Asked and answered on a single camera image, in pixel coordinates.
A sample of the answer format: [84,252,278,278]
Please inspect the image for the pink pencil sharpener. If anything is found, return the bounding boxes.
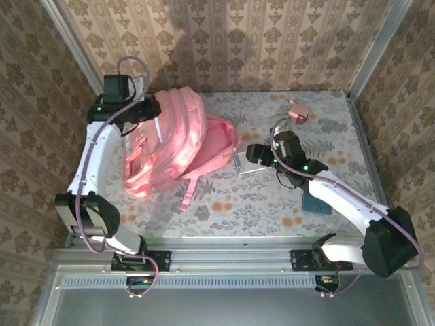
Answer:
[287,97,312,126]

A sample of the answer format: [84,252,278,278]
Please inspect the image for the light grey notebook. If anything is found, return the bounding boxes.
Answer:
[232,151,273,176]

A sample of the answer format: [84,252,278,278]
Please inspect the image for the pink school backpack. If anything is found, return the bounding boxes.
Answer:
[122,86,244,213]

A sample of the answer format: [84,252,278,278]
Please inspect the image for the small teal notebook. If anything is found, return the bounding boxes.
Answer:
[300,192,333,217]

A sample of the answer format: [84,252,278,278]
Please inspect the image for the floral table cover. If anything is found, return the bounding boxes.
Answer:
[80,90,388,238]

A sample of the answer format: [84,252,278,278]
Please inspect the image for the small electronics board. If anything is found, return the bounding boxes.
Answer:
[315,275,341,292]
[127,276,153,289]

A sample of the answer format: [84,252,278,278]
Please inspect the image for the grey metal base panel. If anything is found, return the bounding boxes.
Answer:
[33,264,435,326]

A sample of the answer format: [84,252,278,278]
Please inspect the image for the left aluminium corner post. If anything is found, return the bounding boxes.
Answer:
[39,0,113,108]

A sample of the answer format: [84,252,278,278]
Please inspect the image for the aluminium corner post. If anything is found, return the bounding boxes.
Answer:
[346,0,415,101]
[39,0,113,108]

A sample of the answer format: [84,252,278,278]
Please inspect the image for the right aluminium side rail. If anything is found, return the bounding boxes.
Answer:
[348,96,408,245]

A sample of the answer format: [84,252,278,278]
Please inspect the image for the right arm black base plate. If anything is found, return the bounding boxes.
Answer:
[290,249,353,272]

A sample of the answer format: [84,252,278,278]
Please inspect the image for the aluminium mounting rail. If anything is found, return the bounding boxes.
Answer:
[54,237,415,272]

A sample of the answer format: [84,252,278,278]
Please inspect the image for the right aluminium corner post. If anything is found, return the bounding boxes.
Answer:
[346,0,415,101]

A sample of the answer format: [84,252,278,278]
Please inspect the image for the slotted grey cable duct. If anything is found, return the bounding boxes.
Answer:
[60,274,317,289]

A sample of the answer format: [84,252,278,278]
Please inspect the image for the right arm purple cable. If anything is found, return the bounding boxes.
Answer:
[270,124,425,298]

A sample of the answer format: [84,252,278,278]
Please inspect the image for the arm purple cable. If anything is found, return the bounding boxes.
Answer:
[77,56,160,300]
[270,124,425,298]

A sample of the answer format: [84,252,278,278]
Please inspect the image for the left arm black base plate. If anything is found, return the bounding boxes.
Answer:
[111,250,171,272]

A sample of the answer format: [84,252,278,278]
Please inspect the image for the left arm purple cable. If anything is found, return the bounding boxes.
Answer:
[77,56,160,300]

